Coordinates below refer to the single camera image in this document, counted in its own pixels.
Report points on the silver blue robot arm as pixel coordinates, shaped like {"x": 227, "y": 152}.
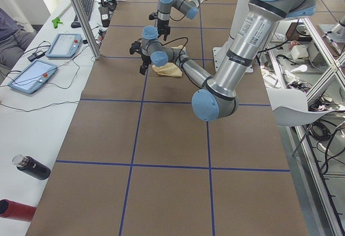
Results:
{"x": 216, "y": 96}
{"x": 187, "y": 8}

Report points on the near blue teach pendant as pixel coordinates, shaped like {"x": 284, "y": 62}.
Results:
{"x": 32, "y": 78}

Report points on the blue teach pendant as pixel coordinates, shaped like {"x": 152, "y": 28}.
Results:
{"x": 32, "y": 78}
{"x": 65, "y": 45}

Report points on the red water bottle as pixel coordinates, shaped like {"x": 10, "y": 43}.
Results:
{"x": 17, "y": 211}

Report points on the white plastic chair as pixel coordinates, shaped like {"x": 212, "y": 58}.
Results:
{"x": 290, "y": 107}

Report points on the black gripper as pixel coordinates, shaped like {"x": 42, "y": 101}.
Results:
{"x": 162, "y": 24}
{"x": 145, "y": 58}

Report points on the green plastic clamp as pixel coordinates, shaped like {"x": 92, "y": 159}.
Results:
{"x": 56, "y": 22}

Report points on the aluminium frame post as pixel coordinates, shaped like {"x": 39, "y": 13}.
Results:
{"x": 79, "y": 11}

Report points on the seated person in dark shirt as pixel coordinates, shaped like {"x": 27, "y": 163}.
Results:
{"x": 14, "y": 41}

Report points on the black water bottle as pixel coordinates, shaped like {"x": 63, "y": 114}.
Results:
{"x": 32, "y": 167}

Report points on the cream long-sleeve printed t-shirt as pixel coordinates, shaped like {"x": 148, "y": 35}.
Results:
{"x": 169, "y": 69}

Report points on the wrist black camera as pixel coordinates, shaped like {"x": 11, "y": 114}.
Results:
{"x": 153, "y": 16}
{"x": 136, "y": 47}

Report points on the aluminium frame rack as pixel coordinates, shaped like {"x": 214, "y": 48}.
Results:
{"x": 312, "y": 61}

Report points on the far blue teach pendant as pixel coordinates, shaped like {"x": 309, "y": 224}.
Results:
{"x": 65, "y": 45}

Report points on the black keyboard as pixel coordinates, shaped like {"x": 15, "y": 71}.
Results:
{"x": 88, "y": 6}

